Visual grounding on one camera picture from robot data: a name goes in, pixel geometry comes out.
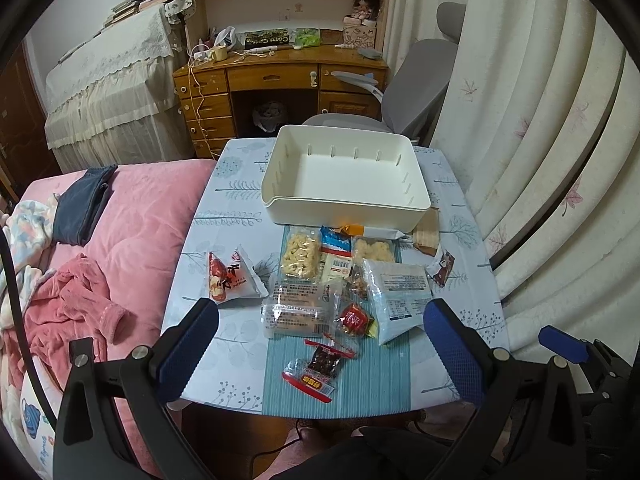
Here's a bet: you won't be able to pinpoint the white plastic storage bin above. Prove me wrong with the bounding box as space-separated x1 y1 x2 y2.
262 125 432 233

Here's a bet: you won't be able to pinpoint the grey office chair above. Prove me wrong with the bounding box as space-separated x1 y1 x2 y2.
305 2 466 141

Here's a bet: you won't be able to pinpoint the blue patterned tablecloth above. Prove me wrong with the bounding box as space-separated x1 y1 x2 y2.
163 139 509 419

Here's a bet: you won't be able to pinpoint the pink quilt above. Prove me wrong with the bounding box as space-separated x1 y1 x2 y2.
0 157 217 478

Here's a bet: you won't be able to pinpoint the white blue snack bag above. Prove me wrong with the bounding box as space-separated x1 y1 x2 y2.
362 259 433 346

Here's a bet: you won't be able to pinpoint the clear pack of brown cakes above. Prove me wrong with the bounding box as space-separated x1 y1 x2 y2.
262 280 344 338

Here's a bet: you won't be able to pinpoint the navy folded garment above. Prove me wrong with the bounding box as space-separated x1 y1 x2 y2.
52 165 117 247

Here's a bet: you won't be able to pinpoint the clear pack pale cookies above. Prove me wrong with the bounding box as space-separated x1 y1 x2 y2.
352 236 396 266

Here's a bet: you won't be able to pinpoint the pink robe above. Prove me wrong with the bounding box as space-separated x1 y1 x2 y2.
24 254 131 388

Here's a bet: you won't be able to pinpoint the tan soda cracker pack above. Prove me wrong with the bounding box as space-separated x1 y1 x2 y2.
411 208 440 257

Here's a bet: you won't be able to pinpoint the blue white red snack packet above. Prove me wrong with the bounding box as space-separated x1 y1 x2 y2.
319 226 352 282

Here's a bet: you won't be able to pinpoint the red white triangular snack bag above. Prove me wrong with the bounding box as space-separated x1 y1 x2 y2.
207 245 268 306

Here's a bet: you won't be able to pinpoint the clear pack yellow puffed snacks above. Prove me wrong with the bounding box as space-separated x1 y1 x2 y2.
280 226 321 281

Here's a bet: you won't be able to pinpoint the wooden desk with drawers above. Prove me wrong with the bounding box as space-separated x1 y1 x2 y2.
174 44 388 158

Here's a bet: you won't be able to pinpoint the wooden bookshelf hutch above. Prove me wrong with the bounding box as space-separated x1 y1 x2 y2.
184 0 355 48

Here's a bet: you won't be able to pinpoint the red clear dark snack packet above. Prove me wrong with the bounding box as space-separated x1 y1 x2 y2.
281 338 357 404

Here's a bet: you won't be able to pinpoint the small red candy packet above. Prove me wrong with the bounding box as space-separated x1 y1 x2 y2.
337 302 373 337

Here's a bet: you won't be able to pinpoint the brown chocolate wafer packet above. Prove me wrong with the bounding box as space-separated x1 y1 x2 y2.
426 245 454 288

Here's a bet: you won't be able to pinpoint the clear pack mixed nuts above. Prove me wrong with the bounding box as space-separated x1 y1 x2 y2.
347 264 368 300

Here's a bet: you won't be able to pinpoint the floral white bedding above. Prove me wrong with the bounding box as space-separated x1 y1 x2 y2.
1 194 58 313

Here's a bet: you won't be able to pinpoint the orange white snack packet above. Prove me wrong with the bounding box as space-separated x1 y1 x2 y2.
338 224 406 240

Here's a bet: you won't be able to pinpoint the lace covered cabinet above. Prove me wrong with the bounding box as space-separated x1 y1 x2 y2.
44 6 194 172

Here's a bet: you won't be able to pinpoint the black cable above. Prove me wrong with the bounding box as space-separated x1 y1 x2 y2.
0 224 59 430

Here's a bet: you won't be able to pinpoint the cream floral curtain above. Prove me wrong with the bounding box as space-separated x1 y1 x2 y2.
384 0 639 360

